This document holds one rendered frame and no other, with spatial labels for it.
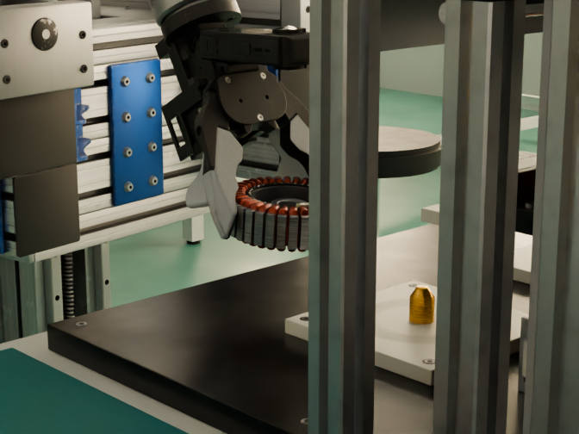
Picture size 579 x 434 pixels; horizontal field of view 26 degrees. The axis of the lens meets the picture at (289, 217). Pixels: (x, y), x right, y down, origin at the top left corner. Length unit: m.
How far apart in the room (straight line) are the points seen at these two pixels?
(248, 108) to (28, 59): 0.32
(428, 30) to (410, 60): 6.54
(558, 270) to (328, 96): 0.19
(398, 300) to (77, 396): 0.27
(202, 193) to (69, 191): 0.39
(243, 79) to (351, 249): 0.38
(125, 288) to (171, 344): 2.71
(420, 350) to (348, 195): 0.22
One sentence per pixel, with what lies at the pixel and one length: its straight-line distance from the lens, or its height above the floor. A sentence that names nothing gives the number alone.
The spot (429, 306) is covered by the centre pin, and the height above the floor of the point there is 0.80.
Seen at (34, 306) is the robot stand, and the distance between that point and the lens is 1.71.
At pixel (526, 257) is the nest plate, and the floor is 0.78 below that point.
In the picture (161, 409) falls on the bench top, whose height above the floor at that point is 0.75.
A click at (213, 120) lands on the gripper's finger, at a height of 0.92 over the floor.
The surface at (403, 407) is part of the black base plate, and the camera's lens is 0.85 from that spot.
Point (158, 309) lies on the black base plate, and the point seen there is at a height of 0.77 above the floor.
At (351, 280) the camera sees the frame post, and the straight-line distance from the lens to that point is 0.73.
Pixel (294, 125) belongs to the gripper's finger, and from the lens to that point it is 1.10.
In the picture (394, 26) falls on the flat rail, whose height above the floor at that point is 1.03.
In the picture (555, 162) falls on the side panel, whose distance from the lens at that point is 0.60.
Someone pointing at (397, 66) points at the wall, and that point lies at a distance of 7.38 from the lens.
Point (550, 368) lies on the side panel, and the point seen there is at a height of 0.88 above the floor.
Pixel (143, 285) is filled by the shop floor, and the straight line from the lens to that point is 3.68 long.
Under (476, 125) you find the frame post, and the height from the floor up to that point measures 0.99.
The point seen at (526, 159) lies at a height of 0.92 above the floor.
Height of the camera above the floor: 1.10
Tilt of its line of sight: 14 degrees down
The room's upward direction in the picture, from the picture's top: straight up
